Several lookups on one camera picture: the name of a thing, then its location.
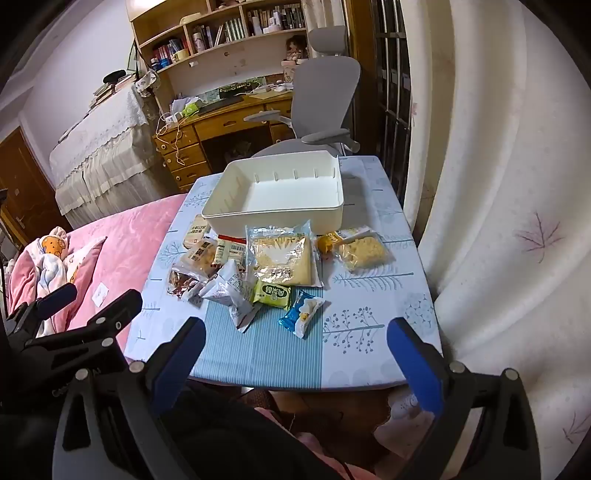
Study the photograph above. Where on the row of books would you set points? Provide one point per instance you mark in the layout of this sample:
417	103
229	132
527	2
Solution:
231	30

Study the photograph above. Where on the white snack packet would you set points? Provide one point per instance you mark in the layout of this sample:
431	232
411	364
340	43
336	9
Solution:
228	288

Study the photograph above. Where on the person's dark clothing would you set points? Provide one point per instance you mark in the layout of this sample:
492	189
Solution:
240	443

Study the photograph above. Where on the doll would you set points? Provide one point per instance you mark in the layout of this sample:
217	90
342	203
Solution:
295	48

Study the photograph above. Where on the wooden desk with drawers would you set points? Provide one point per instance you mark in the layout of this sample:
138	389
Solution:
217	124

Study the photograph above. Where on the white plastic storage box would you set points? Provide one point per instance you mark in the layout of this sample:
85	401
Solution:
277	194

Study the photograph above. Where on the brown wooden door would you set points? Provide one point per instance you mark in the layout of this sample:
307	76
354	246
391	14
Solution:
23	184

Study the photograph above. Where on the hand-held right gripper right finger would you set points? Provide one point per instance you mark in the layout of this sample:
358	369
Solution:
415	364

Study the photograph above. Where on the green snack packet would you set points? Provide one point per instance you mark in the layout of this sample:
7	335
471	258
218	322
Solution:
272	295

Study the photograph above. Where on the white floral curtain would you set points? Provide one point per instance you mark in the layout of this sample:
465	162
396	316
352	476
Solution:
498	184

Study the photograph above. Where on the dark keyboard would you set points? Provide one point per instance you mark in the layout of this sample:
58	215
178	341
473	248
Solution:
221	104

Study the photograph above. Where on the black hat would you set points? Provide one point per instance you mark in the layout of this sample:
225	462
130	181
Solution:
114	76

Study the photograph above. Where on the orange snack packet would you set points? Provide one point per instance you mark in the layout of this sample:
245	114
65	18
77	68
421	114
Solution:
325	242

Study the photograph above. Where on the red-edged beige snack packet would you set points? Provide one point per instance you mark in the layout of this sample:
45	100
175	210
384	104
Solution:
231	249

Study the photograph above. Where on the clear floss cake packet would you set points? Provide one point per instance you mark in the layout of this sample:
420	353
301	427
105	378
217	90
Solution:
364	251

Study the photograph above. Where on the tree print tablecloth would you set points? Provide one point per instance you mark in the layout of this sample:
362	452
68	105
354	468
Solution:
369	300

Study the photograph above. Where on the lace cloth covered furniture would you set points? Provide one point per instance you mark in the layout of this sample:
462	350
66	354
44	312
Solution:
101	138

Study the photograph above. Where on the white paper note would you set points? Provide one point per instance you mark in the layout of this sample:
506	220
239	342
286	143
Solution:
99	293

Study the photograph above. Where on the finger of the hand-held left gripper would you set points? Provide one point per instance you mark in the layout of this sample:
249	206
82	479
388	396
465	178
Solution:
115	310
55	297

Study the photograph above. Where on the floral fabric bag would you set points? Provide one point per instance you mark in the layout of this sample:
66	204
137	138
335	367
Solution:
147	82

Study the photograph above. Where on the clear nut bar packet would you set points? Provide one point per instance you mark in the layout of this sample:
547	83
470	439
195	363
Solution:
182	282

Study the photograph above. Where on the pink bed blanket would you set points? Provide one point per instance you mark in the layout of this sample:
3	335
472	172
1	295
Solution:
124	240

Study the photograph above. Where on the brown cracker packet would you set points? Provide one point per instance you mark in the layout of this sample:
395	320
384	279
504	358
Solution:
196	230

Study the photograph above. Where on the grey office chair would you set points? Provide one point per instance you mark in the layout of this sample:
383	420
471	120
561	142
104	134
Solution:
323	92

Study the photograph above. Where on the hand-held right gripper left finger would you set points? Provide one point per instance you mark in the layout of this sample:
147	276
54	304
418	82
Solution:
178	364

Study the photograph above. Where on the metal window grille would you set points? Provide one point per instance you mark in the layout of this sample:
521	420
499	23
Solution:
392	92

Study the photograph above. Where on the red and blue books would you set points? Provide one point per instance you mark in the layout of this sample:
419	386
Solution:
168	48

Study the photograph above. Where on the large clear pale cake packet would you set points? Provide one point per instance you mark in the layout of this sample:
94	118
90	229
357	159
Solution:
281	258

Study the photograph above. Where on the wooden bookshelf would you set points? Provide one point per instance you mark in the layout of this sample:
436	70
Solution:
240	60

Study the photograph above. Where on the cartoon printed blanket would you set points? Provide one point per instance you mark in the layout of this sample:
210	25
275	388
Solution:
48	265

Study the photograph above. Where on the blue snack packet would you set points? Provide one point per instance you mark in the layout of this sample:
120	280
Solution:
300	316

